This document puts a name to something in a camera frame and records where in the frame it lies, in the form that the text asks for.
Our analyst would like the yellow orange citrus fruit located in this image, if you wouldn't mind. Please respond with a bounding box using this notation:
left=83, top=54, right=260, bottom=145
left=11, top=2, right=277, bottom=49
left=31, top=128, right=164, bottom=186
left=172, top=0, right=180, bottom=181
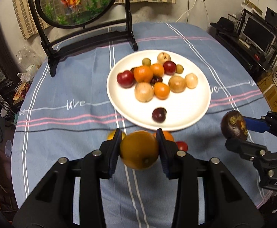
left=120, top=131, right=159, bottom=170

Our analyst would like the red plum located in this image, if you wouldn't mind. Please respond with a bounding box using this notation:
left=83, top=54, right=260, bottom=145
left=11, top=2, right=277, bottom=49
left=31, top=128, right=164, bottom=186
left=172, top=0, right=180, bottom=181
left=116, top=70, right=135, bottom=89

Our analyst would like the large orange tangerine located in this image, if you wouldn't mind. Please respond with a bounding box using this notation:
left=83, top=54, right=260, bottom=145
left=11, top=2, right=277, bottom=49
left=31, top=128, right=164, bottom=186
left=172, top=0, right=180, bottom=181
left=133, top=65, right=154, bottom=83

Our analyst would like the tan round fruit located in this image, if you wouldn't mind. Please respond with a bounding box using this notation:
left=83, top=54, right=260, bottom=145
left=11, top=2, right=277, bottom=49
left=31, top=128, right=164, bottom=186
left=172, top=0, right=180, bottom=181
left=168, top=76, right=186, bottom=93

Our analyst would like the small yellow longan fruit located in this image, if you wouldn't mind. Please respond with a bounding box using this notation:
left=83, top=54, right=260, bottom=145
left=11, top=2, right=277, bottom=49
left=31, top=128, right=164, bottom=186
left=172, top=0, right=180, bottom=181
left=142, top=58, right=151, bottom=67

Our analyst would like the white round plate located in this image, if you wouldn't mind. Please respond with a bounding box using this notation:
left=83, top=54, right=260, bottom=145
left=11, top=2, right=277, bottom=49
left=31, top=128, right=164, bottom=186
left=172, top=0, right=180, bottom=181
left=107, top=49, right=211, bottom=131

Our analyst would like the blue striped tablecloth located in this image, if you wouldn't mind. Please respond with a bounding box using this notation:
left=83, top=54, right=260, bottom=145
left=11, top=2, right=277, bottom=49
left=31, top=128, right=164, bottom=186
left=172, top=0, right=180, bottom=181
left=11, top=23, right=271, bottom=227

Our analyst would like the computer monitor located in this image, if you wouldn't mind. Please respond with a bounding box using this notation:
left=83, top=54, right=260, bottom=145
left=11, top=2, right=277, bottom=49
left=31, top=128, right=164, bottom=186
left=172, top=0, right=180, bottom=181
left=241, top=15, right=276, bottom=53

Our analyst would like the dark cherry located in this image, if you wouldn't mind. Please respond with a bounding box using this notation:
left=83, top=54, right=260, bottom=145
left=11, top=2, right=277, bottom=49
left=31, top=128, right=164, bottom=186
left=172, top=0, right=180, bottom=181
left=150, top=76, right=163, bottom=86

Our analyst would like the small orange mandarin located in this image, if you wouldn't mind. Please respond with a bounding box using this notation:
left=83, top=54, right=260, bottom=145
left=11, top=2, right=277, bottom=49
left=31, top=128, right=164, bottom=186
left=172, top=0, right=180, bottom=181
left=150, top=63, right=165, bottom=77

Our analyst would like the white teapot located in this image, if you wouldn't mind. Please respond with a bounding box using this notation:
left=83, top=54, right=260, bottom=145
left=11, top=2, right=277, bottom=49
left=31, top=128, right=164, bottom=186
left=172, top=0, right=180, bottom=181
left=26, top=64, right=39, bottom=76

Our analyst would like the round goldfish screen ornament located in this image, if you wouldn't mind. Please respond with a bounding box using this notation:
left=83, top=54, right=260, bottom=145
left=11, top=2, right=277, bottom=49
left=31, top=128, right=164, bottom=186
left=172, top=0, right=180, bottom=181
left=28, top=0, right=138, bottom=77

